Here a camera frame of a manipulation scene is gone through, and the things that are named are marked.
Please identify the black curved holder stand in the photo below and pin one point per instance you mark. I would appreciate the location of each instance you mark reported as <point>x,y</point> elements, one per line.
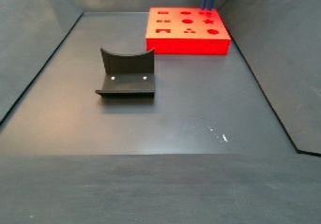
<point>129,68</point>

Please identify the red shape-sorter block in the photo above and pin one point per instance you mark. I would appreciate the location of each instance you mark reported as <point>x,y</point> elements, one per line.
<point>186,30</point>

